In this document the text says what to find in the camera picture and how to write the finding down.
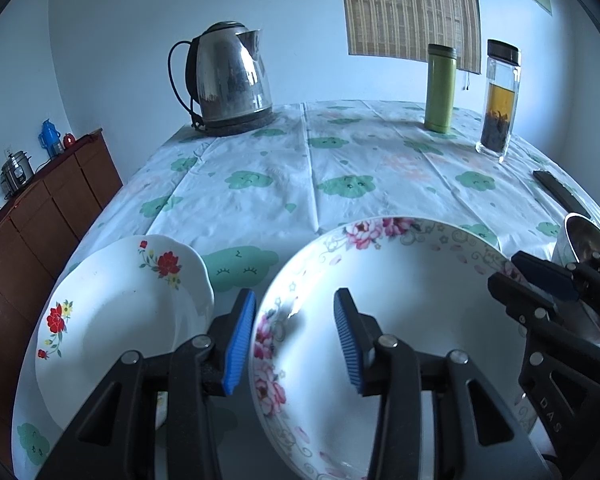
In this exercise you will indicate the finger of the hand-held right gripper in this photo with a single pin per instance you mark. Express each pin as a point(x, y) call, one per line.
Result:
point(522, 297)
point(547, 277)

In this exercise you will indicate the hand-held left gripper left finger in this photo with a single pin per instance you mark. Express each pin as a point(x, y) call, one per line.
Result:
point(240, 342)

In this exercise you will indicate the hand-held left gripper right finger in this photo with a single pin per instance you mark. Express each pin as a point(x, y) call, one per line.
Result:
point(347, 342)

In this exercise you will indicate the white enamel bowl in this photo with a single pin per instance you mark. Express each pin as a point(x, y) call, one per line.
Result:
point(587, 240)

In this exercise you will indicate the red floral white plate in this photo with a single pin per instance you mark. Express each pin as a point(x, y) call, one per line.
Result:
point(120, 320)

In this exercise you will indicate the black smartphone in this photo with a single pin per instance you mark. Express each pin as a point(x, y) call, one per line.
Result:
point(562, 192)

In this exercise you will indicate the cloud print tablecloth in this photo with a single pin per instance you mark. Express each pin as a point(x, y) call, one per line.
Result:
point(280, 185)

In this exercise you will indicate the glass tea bottle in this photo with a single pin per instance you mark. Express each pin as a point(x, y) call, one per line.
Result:
point(497, 110)

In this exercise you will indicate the green thermos flask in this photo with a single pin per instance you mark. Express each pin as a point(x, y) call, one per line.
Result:
point(440, 90)

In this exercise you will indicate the black kettle base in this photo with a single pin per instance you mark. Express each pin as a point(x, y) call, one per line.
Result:
point(240, 126)

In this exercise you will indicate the brown wooden cabinet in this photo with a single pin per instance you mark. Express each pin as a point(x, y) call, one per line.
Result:
point(30, 240)

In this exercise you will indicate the small red object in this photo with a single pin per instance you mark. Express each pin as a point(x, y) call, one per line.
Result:
point(69, 140)

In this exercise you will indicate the steel electric kettle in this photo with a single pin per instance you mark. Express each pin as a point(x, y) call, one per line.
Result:
point(230, 75)

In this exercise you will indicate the blue plastic jug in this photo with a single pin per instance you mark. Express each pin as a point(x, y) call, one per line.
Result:
point(50, 137)

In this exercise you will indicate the steel cooking pot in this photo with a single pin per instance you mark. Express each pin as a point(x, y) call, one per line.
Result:
point(16, 172)

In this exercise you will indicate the bamboo window blind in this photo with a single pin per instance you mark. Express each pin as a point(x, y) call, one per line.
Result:
point(410, 10)

